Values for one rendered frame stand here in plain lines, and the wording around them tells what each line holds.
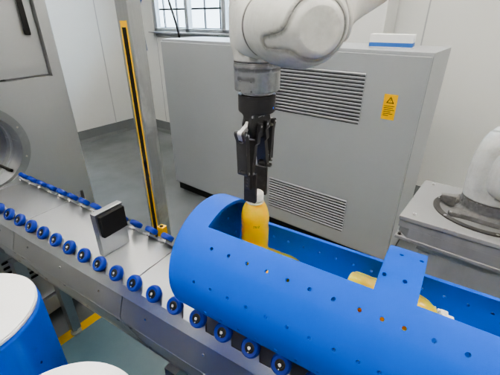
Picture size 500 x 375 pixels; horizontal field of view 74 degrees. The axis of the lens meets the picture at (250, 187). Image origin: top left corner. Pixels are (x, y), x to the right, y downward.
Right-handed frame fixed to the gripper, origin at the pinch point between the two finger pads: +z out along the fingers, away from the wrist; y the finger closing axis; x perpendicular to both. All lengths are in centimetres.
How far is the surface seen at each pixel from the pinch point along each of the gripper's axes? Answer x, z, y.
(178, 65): -176, 3, -164
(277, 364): 15.6, 31.0, 16.3
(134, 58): -63, -21, -24
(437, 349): 40.3, 8.8, 16.1
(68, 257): -59, 35, 17
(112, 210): -48, 20, 5
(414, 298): 35.7, 5.4, 11.6
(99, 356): -95, 128, 1
